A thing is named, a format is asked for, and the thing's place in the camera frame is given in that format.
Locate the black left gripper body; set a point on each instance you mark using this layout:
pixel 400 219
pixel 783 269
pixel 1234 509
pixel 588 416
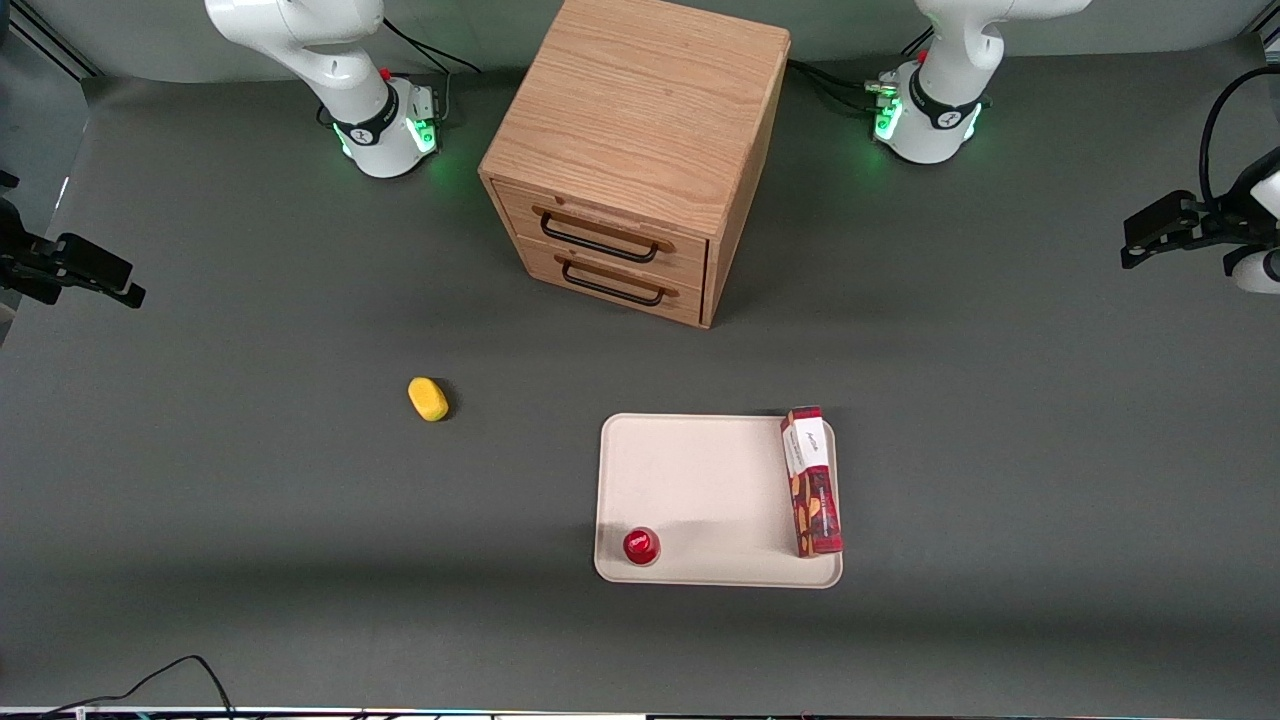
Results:
pixel 1207 222

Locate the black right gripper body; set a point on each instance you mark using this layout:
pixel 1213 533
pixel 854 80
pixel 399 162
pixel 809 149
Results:
pixel 22 262

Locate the red cookie box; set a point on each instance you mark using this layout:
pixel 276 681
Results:
pixel 815 490

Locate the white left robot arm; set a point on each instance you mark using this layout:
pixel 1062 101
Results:
pixel 945 90

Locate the beige plastic tray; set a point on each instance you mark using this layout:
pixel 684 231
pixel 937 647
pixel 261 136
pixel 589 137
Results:
pixel 710 490

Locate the yellow sponge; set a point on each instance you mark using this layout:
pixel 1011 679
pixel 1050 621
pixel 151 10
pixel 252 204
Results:
pixel 428 398

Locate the wooden drawer front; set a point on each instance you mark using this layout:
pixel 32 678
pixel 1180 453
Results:
pixel 610 225
pixel 620 290

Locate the wooden drawer cabinet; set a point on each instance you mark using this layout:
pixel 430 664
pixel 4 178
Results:
pixel 640 110

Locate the small red cup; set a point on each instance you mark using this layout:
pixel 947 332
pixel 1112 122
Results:
pixel 640 546

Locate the dark frame rail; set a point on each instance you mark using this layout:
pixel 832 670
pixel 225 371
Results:
pixel 1265 35
pixel 55 40

